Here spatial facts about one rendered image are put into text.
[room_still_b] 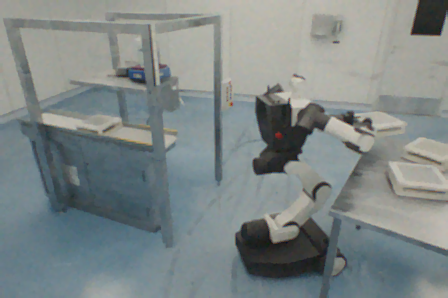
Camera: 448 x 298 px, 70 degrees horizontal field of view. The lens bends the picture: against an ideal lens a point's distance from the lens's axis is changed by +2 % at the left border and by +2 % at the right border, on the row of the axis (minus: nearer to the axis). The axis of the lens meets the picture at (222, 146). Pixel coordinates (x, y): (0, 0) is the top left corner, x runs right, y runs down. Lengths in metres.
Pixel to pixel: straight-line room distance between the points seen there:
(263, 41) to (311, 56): 0.83
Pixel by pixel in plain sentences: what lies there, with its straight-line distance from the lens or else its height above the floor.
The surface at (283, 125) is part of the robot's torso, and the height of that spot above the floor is 1.10.
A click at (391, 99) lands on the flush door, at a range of 5.93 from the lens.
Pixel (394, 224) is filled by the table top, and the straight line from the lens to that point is 1.67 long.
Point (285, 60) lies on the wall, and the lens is 5.71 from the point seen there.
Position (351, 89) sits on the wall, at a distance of 5.81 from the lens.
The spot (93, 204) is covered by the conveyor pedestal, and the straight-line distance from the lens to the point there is 3.02.
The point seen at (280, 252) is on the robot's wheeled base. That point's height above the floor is 0.17.
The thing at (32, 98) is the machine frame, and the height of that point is 1.06.
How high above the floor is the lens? 1.76
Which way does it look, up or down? 25 degrees down
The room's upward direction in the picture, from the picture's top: straight up
